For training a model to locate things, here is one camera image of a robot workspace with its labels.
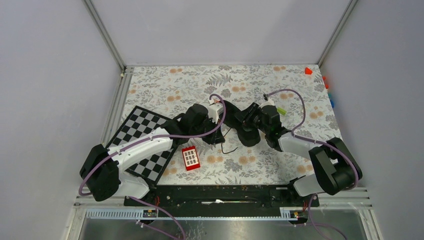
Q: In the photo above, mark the black sneaker shoe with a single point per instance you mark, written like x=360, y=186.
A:
x=234, y=117

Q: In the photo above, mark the red toy calculator block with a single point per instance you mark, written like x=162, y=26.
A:
x=190, y=158

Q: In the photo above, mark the black shoelace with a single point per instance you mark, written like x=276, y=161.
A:
x=227, y=147

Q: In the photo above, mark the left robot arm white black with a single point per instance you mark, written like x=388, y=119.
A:
x=104, y=170

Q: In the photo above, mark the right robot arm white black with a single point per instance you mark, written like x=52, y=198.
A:
x=334, y=168

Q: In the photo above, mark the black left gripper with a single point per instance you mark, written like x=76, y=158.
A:
x=216, y=137

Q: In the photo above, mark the green rectangular block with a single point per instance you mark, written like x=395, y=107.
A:
x=281, y=111

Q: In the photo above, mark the orange red toy piece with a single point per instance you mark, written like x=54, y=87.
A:
x=325, y=82

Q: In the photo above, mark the black white chessboard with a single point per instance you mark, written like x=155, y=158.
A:
x=138, y=154

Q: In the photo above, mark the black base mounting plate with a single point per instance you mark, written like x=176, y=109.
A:
x=226, y=200

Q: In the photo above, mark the floral patterned table mat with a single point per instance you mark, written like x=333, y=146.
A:
x=171, y=90

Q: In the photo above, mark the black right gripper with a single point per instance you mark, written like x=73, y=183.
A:
x=246, y=115

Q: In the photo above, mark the red triangular block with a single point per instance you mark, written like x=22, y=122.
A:
x=308, y=71

